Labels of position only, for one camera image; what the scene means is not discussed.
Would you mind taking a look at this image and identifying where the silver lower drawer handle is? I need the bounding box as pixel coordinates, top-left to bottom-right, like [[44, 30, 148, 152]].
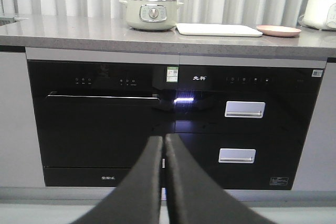
[[218, 148, 256, 164]]

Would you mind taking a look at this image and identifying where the silver drawer handle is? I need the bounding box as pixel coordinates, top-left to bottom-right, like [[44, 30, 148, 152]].
[[218, 148, 256, 164], [224, 101, 266, 119]]

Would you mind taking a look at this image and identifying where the white rice cooker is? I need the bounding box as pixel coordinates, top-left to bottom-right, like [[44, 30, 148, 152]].
[[302, 0, 335, 30]]

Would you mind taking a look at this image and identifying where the black built-in dishwasher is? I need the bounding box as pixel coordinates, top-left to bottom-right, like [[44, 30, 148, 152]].
[[28, 60, 177, 187]]

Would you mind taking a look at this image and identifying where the grey cabinet door panel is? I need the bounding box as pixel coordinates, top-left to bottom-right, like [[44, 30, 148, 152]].
[[292, 58, 335, 191]]

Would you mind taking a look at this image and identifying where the silver upper drawer handle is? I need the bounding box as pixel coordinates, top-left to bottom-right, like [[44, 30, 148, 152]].
[[224, 101, 266, 119]]

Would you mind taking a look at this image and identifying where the black drawer sterilizer cabinet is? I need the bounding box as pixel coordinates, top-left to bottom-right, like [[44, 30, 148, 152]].
[[175, 65, 323, 190]]

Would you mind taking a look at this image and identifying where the grey left cabinet panel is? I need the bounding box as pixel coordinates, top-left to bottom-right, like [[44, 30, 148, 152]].
[[1, 52, 45, 187]]

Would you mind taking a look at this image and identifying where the grey stone countertop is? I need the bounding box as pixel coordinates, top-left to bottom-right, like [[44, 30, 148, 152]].
[[1, 15, 335, 61]]

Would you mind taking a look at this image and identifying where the cream bear serving tray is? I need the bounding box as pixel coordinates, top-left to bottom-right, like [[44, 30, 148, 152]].
[[176, 23, 263, 37]]

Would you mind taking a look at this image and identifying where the pale green electric cooking pot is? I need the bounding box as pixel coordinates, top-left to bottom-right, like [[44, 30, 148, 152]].
[[119, 0, 184, 31]]

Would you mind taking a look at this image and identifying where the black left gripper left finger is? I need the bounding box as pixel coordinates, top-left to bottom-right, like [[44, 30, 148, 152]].
[[73, 136, 163, 223]]

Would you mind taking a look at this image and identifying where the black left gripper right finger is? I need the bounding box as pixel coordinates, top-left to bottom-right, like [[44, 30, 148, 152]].
[[164, 134, 272, 223]]

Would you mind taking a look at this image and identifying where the pink round plate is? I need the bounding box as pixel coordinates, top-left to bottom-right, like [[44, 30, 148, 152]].
[[256, 25, 301, 37]]

